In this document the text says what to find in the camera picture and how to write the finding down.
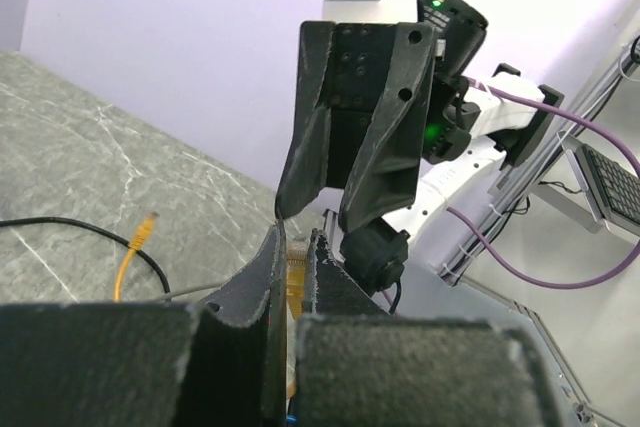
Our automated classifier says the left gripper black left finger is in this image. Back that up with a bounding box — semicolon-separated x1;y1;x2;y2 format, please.
1;224;287;426

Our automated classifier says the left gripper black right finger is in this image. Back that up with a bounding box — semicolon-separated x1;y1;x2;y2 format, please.
294;230;565;426

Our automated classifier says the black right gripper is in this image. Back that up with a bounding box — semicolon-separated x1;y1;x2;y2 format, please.
275;0;488;295

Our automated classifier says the grey ethernet cable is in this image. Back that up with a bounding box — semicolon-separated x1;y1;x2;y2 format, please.
159;280;226;302

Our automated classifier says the orange ethernet cable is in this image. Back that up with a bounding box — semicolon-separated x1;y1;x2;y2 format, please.
113;211;307;398

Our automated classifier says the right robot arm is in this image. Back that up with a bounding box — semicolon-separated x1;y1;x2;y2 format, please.
275;0;563;294

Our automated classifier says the black keyboard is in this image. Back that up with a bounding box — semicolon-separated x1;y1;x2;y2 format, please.
580;145;639;235

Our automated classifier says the black ethernet cable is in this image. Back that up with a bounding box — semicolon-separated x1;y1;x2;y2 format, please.
0;216;172;294

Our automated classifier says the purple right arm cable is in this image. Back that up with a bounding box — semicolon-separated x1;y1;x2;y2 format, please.
444;86;640;289

